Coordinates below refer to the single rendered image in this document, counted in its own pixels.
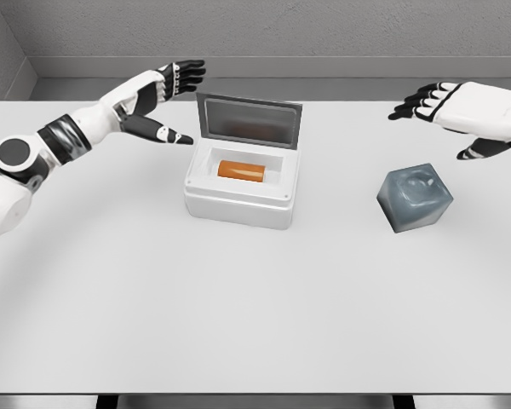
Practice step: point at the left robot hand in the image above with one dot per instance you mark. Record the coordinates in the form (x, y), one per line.
(144, 91)

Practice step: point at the white box with open lid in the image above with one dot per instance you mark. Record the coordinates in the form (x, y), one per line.
(242, 170)

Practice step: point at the orange cylinder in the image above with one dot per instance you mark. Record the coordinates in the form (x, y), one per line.
(241, 170)

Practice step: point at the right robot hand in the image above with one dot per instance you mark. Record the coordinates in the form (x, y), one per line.
(472, 111)

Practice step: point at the grey-blue cube block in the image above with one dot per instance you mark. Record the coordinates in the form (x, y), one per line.
(413, 196)

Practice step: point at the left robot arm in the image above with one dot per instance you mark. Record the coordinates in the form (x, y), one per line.
(47, 140)

